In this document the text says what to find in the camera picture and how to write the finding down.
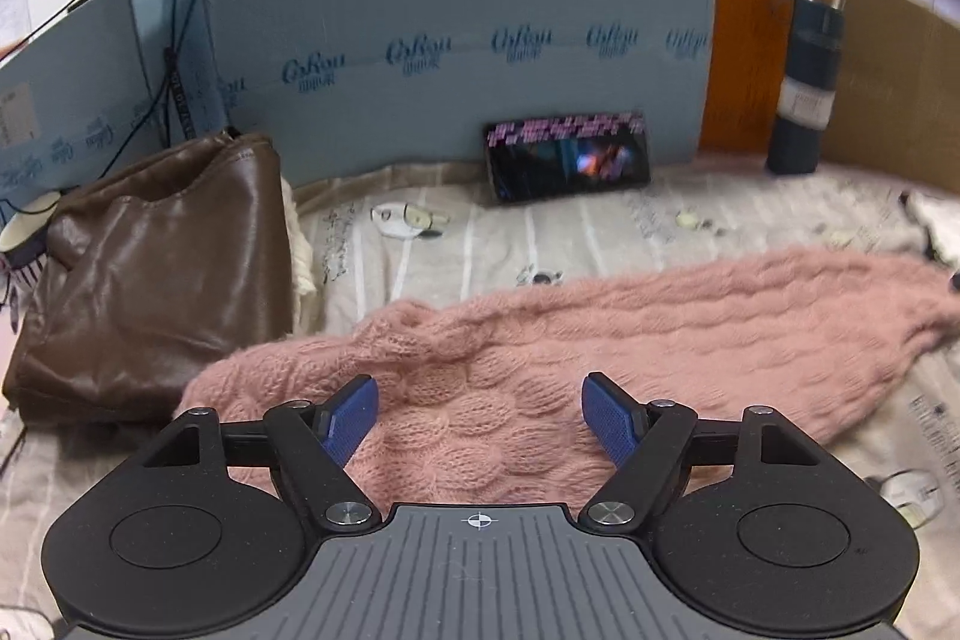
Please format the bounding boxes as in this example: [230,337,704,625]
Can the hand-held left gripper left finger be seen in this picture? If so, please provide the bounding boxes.
[126,374,381,534]

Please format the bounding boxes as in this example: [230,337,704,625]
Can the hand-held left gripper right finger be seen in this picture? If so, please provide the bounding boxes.
[580,371,835,534]

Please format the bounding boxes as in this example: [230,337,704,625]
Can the pink knitted sweater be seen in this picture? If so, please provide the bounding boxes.
[180,245,960,510]

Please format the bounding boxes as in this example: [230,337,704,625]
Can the cream white garment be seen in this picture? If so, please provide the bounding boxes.
[280,175,325,335]

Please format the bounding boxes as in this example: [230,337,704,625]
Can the printed striped bed sheet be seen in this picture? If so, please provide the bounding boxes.
[0,156,960,640]

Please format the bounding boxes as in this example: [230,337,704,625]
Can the brown leather garment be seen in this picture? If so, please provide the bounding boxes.
[3,131,298,425]

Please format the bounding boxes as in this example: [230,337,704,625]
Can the black smartphone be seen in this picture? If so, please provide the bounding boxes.
[483,110,653,205]

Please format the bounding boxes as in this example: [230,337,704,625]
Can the white cloth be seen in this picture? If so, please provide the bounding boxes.
[900,190,960,260]

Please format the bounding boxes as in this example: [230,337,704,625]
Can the dark teal thermos bottle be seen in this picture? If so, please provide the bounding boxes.
[765,0,849,175]

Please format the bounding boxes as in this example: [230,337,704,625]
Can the orange board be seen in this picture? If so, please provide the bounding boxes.
[697,0,835,155]

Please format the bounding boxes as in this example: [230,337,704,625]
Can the small blue foam board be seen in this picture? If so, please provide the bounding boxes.
[0,0,235,215]

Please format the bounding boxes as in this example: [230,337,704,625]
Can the cardboard box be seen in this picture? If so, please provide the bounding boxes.
[820,0,960,193]

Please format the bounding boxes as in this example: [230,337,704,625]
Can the black hanging cable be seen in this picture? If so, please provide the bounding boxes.
[112,0,197,161]

